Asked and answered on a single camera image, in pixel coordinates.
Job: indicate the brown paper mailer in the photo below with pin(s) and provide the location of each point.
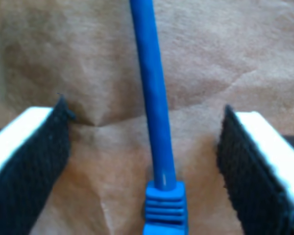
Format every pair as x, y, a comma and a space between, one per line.
63, 49

